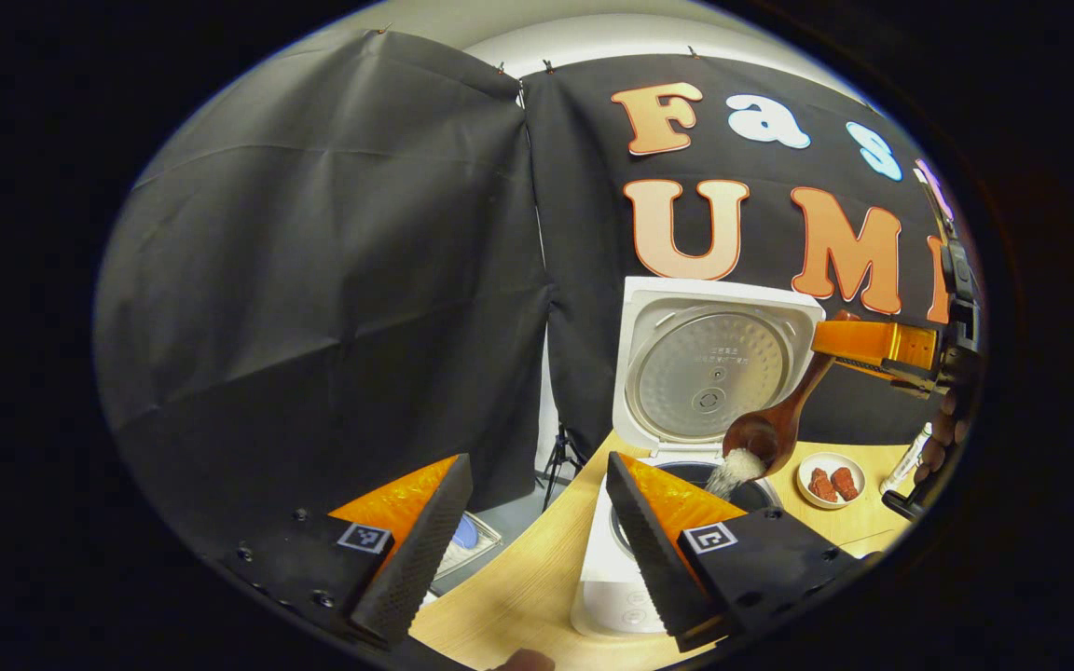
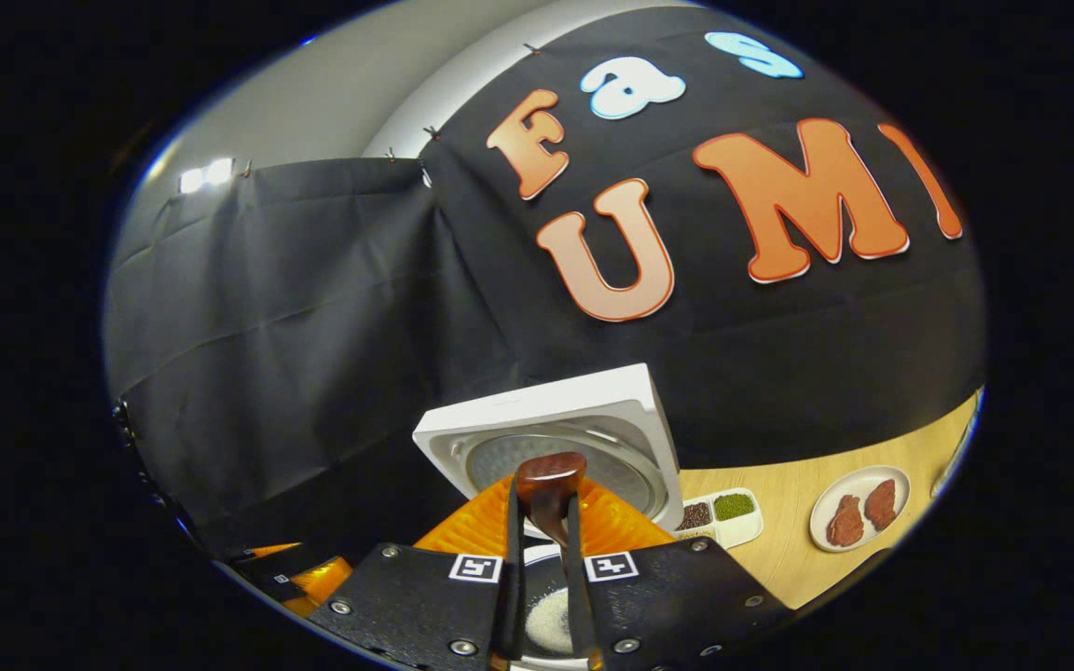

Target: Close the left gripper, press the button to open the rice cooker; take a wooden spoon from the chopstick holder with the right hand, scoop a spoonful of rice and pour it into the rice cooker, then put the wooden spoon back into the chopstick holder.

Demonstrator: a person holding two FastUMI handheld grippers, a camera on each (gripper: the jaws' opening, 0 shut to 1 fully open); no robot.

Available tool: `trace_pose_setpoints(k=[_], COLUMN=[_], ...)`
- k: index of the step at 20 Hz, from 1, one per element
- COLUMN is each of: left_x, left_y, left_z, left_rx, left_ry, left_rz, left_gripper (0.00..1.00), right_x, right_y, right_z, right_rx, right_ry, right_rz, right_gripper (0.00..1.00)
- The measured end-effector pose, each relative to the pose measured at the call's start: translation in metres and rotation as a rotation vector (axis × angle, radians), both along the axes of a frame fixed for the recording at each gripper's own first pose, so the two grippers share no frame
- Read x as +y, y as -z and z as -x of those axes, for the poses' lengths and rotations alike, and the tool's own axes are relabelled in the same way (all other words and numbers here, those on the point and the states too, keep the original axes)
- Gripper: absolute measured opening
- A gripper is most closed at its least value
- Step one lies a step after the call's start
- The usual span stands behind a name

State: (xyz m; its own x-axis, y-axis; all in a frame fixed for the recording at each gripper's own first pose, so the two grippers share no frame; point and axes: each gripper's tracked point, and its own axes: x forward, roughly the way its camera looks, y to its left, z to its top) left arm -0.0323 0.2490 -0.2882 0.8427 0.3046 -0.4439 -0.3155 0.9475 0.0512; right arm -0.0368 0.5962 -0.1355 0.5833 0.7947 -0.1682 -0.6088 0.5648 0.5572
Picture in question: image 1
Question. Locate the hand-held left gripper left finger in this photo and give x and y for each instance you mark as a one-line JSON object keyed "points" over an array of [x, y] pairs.
{"points": [[425, 545]]}

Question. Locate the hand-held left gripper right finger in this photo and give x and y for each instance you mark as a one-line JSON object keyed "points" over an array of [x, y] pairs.
{"points": [[649, 550]]}

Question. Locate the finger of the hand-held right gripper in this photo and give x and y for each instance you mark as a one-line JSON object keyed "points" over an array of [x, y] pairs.
{"points": [[873, 343]]}

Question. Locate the white rice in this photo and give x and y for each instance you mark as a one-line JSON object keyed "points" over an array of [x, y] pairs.
{"points": [[735, 468]]}

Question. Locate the white rice cooker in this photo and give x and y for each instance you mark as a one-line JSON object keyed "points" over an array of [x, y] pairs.
{"points": [[649, 317]]}

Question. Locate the blue round lid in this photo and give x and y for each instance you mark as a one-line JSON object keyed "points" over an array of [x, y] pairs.
{"points": [[465, 533]]}

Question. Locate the clear plastic box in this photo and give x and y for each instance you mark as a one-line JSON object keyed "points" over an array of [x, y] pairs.
{"points": [[481, 552]]}

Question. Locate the white squeeze tube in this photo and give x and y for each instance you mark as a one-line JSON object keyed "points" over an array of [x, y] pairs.
{"points": [[905, 457]]}

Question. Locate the round cream plate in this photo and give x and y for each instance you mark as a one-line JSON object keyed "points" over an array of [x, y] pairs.
{"points": [[831, 458]]}

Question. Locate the black tripod stand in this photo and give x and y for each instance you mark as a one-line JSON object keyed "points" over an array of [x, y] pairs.
{"points": [[560, 457]]}

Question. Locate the red meat piece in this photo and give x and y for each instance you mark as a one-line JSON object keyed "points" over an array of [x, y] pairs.
{"points": [[845, 482], [821, 485]]}

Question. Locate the black backdrop cloth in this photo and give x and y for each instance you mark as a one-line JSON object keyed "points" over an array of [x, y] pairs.
{"points": [[313, 326]]}

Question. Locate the row of backdrop clips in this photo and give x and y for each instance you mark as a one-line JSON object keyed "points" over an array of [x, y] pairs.
{"points": [[548, 66]]}

